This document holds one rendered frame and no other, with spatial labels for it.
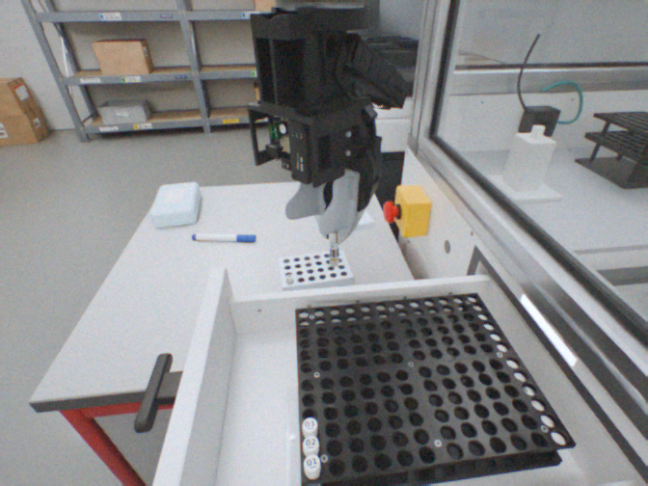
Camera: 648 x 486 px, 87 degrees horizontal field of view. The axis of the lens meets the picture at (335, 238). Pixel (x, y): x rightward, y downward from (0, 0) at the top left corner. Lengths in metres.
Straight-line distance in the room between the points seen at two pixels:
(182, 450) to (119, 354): 0.34
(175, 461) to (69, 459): 1.24
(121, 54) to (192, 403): 3.91
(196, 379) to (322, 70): 0.27
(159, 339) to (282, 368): 0.25
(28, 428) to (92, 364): 1.06
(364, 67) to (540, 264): 0.24
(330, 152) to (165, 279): 0.52
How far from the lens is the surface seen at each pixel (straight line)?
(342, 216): 0.33
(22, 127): 4.66
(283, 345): 0.46
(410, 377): 0.36
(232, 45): 4.39
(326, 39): 0.28
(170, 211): 0.86
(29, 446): 1.64
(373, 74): 0.33
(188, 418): 0.32
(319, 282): 0.59
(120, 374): 0.60
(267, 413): 0.41
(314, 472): 0.30
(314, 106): 0.27
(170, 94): 4.54
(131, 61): 4.10
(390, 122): 1.08
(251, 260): 0.72
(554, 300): 0.38
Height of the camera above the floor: 1.20
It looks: 35 degrees down
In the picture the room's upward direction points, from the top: straight up
